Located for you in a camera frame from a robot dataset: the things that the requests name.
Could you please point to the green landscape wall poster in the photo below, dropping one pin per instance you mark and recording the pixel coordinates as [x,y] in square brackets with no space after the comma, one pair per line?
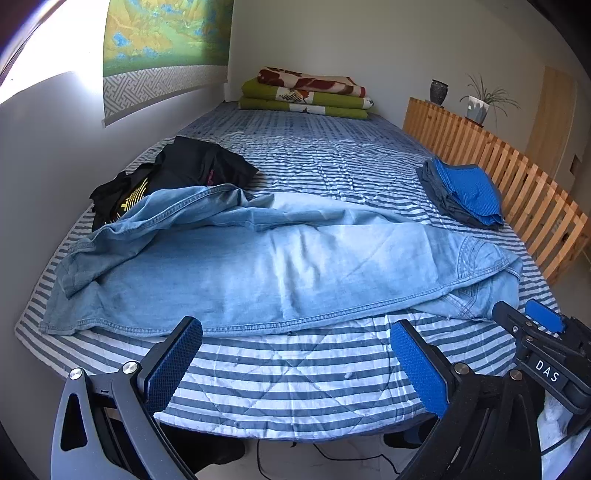
[161,41]

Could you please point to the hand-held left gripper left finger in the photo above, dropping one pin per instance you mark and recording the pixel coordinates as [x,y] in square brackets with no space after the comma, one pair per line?
[175,362]

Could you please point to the blue white striped bed quilt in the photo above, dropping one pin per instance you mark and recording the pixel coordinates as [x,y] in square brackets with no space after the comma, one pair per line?
[300,369]

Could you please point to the wooden door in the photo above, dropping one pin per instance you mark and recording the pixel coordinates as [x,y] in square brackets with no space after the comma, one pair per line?
[549,120]

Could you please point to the folded blue and grey clothes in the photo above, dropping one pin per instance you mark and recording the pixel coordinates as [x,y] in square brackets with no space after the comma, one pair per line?
[434,184]

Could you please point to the black garment with pink label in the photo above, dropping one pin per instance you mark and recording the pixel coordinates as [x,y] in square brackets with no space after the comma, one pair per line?
[203,159]

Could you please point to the light blue jeans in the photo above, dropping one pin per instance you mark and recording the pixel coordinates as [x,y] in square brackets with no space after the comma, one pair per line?
[286,267]

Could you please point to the folded green blanket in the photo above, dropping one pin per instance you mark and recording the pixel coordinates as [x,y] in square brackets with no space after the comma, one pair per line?
[263,99]

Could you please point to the wooden slatted fence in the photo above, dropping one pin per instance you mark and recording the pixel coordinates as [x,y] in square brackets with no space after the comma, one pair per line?
[508,166]

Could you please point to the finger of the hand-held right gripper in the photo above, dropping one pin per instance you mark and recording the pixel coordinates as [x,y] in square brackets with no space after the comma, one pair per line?
[510,321]
[545,317]

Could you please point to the potted spider plant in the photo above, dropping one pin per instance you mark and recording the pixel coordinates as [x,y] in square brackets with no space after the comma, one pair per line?
[478,108]

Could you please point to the person's right hand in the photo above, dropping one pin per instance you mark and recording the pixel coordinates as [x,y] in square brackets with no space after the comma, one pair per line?
[556,417]

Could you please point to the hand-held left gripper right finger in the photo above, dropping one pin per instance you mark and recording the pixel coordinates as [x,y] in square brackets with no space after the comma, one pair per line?
[420,369]

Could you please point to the dark ceramic vase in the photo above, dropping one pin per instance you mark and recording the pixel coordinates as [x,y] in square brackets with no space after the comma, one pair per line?
[438,92]

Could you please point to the folded red cream blanket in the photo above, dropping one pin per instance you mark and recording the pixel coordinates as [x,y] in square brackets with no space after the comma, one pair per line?
[318,83]

